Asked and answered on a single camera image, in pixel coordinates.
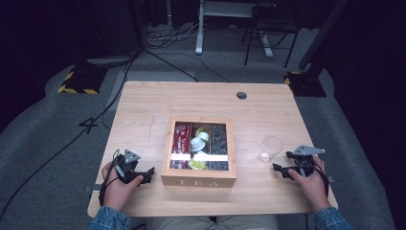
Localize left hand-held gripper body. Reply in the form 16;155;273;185
112;149;144;185

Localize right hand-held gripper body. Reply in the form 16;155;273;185
285;145;327;178

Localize clear plastic cup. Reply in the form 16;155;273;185
257;135;284;164

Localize wooden tea box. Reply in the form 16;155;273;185
160;115;238;189

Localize person's left hand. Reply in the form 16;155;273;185
101;161;145;213

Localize person's right hand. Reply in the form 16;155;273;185
286;155;332;213

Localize bundle of red stick packets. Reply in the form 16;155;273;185
169;122;192;170

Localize pile of dark tea bags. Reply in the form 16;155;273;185
210;124;230;172

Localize striped black stand base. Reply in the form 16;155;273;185
56;64;108;96
283;70;327;98

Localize person's legs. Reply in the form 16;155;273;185
145;214;281;230

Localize dark metal stand pole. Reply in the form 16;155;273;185
298;0;350;73

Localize black chair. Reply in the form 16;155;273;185
241;0;303;69

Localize right hand-held gripper cable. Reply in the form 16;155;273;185
313;162;330;197

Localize hand-held gripper cable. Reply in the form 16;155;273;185
98;149;121;208
313;162;330;197

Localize left hand-held gripper cable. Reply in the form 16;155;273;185
98;149;121;208

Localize long black floor cable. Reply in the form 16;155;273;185
0;52;139;222

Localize bundle of floor cables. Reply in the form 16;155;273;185
146;22;201;50

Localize white desk frame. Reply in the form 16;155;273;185
193;0;276;58

